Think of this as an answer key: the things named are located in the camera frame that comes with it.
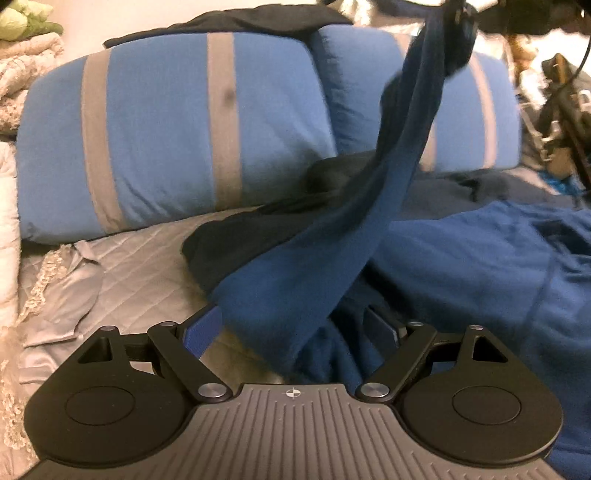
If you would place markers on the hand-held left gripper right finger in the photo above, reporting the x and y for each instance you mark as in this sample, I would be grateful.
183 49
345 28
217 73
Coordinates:
378 327

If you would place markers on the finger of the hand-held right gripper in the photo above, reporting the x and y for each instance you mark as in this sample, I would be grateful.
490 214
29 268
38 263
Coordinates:
464 21

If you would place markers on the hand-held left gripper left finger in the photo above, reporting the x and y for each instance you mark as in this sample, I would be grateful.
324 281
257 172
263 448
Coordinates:
203 330

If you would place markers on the blue and navy sweatshirt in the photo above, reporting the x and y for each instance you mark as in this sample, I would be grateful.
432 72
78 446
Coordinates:
323 277

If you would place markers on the small blue grey-striped pillow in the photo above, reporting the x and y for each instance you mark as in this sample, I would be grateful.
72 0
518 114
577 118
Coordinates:
355 92

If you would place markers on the grey satin cloth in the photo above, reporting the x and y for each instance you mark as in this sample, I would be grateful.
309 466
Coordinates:
64 300

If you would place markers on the large blue grey-striped pillow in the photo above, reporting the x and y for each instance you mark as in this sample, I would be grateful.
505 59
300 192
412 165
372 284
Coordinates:
161 138

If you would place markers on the black cloth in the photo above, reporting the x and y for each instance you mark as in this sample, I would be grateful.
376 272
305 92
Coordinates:
258 21

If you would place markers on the white padded blanket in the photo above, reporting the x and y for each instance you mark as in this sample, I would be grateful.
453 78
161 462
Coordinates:
9 221

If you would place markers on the cream lace blanket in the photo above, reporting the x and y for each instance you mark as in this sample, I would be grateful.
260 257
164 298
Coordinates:
27 83

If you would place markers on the green plush toy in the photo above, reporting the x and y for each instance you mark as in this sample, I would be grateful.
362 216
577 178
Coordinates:
18 23

